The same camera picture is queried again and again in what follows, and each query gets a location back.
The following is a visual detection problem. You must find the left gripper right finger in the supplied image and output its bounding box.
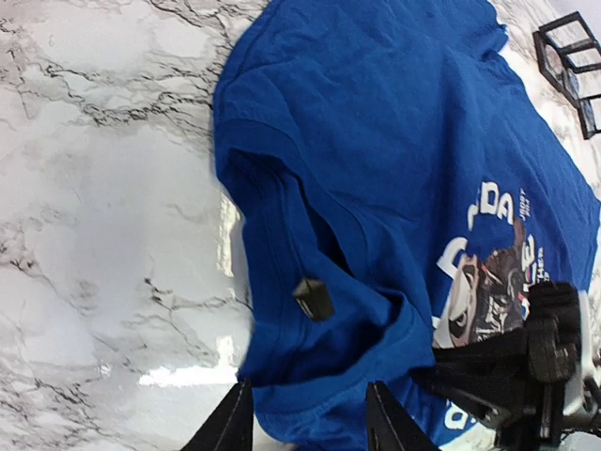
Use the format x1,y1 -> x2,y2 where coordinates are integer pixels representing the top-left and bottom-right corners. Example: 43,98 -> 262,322
366,381 -> 435,451

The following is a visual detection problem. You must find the black wire frame cube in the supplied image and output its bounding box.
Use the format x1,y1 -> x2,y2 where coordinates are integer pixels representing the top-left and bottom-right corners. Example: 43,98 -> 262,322
532,11 -> 600,91

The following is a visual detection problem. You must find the blue printed t-shirt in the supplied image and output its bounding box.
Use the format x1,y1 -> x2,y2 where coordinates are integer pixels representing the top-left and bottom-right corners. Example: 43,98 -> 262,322
213,1 -> 600,450

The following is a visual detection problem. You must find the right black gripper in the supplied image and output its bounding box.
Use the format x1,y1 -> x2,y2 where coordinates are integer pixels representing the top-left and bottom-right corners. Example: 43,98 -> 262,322
410,282 -> 584,450

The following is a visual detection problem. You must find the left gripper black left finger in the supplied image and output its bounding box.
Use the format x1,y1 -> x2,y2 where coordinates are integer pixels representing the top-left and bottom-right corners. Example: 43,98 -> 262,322
181,381 -> 254,451

